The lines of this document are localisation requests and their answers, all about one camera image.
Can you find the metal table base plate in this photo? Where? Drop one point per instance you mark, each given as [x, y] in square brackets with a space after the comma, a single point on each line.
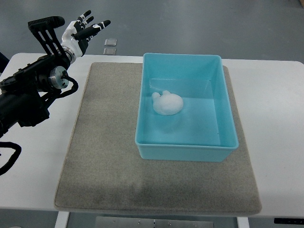
[119, 222]

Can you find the white bunny toy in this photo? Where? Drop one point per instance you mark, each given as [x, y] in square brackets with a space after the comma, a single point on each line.
[167, 103]

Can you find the black table control panel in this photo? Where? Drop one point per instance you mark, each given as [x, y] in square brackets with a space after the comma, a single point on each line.
[289, 221]

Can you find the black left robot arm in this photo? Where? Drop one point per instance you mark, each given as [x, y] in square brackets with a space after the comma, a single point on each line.
[28, 93]

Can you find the grey felt mat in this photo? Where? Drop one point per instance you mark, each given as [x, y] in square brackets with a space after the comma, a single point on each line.
[103, 171]

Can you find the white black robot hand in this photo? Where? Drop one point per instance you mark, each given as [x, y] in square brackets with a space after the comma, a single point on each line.
[78, 34]

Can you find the blue plastic box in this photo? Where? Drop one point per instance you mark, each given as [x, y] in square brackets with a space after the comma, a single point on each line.
[204, 129]

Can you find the person in dark clothes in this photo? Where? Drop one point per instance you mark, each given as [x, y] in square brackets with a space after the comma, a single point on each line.
[3, 62]

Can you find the lower metal floor plate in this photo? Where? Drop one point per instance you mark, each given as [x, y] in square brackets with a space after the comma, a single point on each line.
[109, 51]

